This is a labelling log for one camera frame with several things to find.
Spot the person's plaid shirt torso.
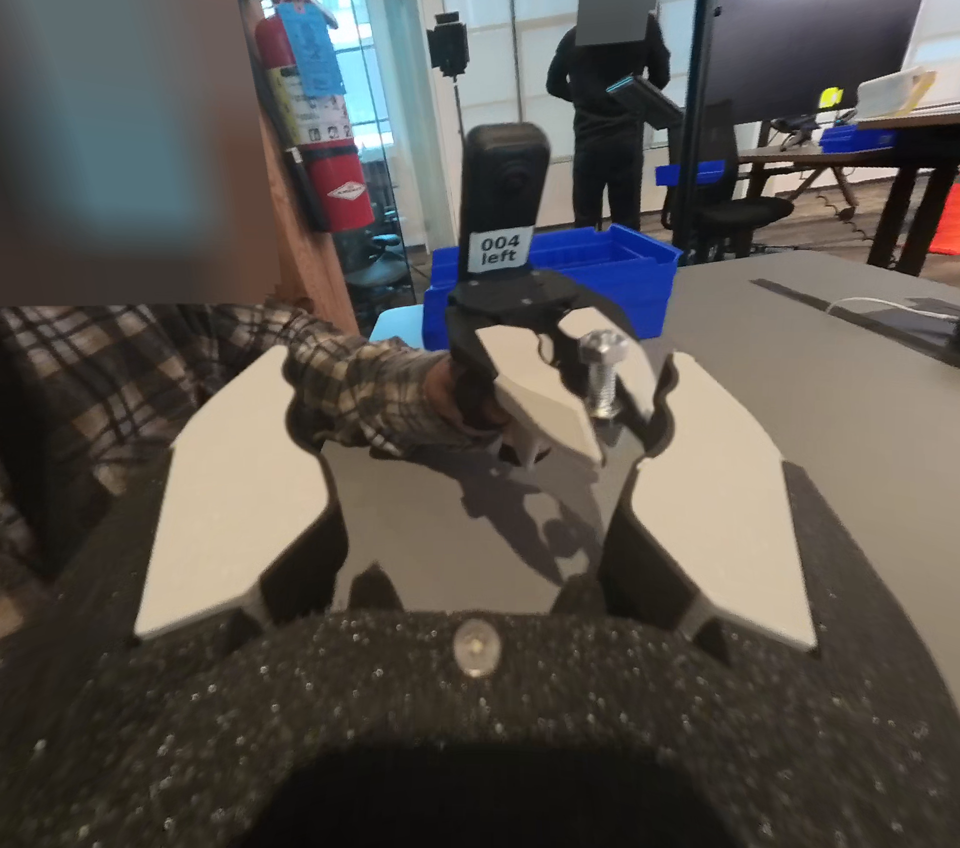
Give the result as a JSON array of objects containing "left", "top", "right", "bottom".
[{"left": 0, "top": 303, "right": 286, "bottom": 587}]

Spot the small blue bin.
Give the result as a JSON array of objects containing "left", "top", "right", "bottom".
[
  {"left": 819, "top": 127, "right": 897, "bottom": 153},
  {"left": 654, "top": 160, "right": 742, "bottom": 191}
]

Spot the black tripod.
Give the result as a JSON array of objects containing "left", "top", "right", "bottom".
[{"left": 669, "top": 0, "right": 730, "bottom": 249}]

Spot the large black monitor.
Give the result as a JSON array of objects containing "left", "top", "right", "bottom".
[{"left": 705, "top": 0, "right": 939, "bottom": 125}]

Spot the person's left forearm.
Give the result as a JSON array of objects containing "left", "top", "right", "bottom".
[{"left": 251, "top": 303, "right": 489, "bottom": 463}]

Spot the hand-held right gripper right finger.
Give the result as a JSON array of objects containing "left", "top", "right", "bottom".
[{"left": 604, "top": 350, "right": 819, "bottom": 652}]

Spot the silver hex bolt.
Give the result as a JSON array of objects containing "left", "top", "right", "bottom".
[{"left": 579, "top": 329, "right": 633, "bottom": 420}]

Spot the black office chair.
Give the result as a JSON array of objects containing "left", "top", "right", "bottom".
[
  {"left": 658, "top": 100, "right": 798, "bottom": 264},
  {"left": 346, "top": 232, "right": 415, "bottom": 298}
]

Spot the orange traffic cone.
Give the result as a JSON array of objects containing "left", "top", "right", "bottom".
[{"left": 928, "top": 184, "right": 960, "bottom": 258}]

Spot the white cable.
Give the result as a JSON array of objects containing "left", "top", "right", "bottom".
[{"left": 825, "top": 295, "right": 960, "bottom": 326}]

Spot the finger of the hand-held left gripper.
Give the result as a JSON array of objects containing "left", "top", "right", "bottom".
[
  {"left": 476, "top": 325, "right": 606, "bottom": 483},
  {"left": 558, "top": 308, "right": 669, "bottom": 431}
]

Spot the person's left hand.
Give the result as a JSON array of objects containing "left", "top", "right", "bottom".
[{"left": 421, "top": 353, "right": 470, "bottom": 433}]

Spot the blue paper tag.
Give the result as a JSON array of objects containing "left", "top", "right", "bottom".
[{"left": 279, "top": 1, "right": 348, "bottom": 99}]

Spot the yellow laptop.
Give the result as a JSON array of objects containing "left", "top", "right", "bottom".
[{"left": 855, "top": 68, "right": 939, "bottom": 118}]

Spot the large blue storage bin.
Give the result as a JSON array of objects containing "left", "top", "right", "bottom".
[{"left": 423, "top": 223, "right": 684, "bottom": 350}]

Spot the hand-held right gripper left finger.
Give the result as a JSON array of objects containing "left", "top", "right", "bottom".
[{"left": 133, "top": 344, "right": 351, "bottom": 639}]

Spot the pale blue seat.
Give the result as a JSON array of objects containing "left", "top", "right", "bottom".
[{"left": 369, "top": 307, "right": 430, "bottom": 345}]

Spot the wooden desk with black legs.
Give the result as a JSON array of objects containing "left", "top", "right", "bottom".
[{"left": 737, "top": 109, "right": 960, "bottom": 278}]

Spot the black music stand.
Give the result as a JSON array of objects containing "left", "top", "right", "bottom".
[{"left": 606, "top": 74, "right": 689, "bottom": 131}]

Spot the wooden post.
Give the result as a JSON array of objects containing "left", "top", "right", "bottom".
[{"left": 213, "top": 0, "right": 361, "bottom": 339}]

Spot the red fire extinguisher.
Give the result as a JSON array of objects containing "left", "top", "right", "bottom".
[{"left": 251, "top": 0, "right": 376, "bottom": 234}]

